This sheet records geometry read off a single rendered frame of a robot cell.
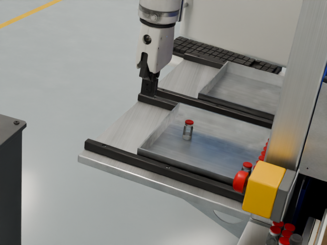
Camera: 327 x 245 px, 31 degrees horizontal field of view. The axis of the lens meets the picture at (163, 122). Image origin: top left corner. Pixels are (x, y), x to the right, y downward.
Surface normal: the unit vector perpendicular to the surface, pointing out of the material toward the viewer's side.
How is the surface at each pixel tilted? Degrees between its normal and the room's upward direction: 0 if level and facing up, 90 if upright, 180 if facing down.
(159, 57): 89
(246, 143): 0
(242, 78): 0
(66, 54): 0
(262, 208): 90
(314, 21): 90
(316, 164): 90
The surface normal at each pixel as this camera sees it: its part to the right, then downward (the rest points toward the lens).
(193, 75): 0.12, -0.87
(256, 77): -0.39, 0.41
